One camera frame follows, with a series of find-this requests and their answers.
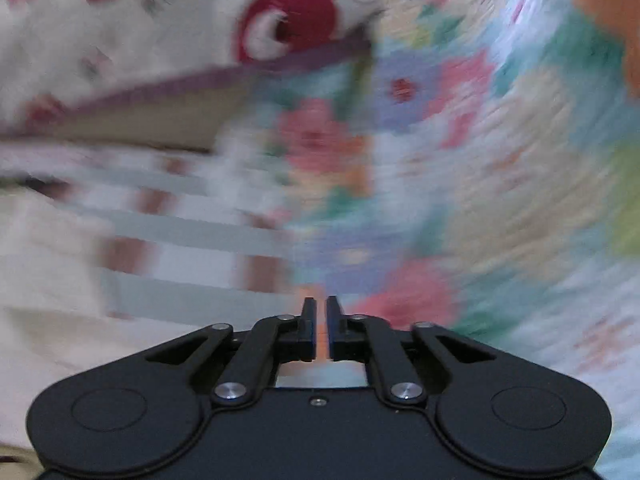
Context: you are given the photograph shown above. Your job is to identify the floral patchwork blanket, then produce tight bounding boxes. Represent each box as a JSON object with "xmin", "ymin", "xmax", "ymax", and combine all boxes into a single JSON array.
[{"xmin": 215, "ymin": 0, "xmax": 640, "ymax": 480}]

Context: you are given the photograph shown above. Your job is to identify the checkered floor mat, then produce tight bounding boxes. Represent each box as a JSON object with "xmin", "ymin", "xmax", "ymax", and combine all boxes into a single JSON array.
[{"xmin": 0, "ymin": 140, "xmax": 311, "ymax": 326}]

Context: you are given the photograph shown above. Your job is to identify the white quilt with red bears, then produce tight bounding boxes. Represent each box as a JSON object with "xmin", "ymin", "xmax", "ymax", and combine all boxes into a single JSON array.
[{"xmin": 0, "ymin": 0, "xmax": 391, "ymax": 136}]

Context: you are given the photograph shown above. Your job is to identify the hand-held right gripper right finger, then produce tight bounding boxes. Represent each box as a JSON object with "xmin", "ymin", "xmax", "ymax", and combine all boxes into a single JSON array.
[{"xmin": 326, "ymin": 296, "xmax": 499, "ymax": 409}]

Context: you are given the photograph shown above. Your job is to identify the beige bed base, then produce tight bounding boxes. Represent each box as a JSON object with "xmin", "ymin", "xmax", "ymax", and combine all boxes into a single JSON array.
[{"xmin": 30, "ymin": 77, "xmax": 261, "ymax": 153}]

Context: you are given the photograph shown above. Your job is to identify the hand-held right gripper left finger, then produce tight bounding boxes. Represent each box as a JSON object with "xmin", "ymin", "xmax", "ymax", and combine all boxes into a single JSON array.
[{"xmin": 145, "ymin": 297, "xmax": 317, "ymax": 409}]

